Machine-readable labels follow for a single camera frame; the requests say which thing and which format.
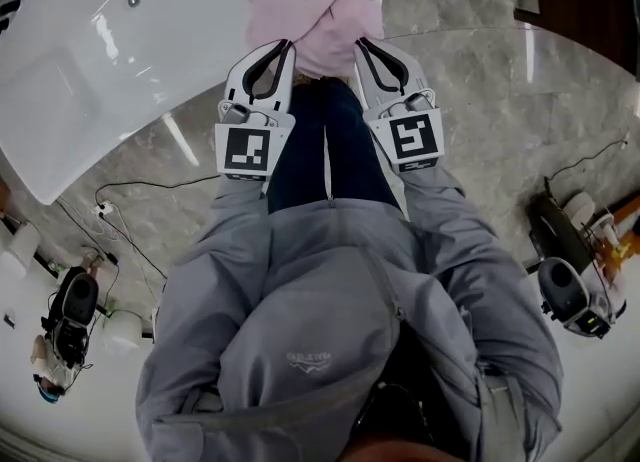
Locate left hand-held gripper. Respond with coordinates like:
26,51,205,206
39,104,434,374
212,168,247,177
213,38,298,182

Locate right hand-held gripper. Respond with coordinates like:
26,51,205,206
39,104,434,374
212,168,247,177
353,37,447,174

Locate light pink cloth garment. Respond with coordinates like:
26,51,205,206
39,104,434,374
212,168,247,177
244,0,386,86

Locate person's dark blue trousers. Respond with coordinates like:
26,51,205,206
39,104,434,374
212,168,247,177
264,77,402,224

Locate white bathtub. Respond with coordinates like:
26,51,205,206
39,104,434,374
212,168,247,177
0,0,385,206

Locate person's grey jacket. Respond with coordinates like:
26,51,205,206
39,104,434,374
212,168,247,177
134,159,566,462

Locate white cylindrical stool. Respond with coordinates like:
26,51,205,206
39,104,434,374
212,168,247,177
102,312,144,354
0,222,42,280

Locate person's black shirt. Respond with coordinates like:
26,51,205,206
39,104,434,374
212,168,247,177
349,324,481,451

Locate black power cable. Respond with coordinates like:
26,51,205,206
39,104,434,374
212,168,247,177
94,174,222,207

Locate black floor cable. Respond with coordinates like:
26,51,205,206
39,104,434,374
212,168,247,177
544,132,631,186

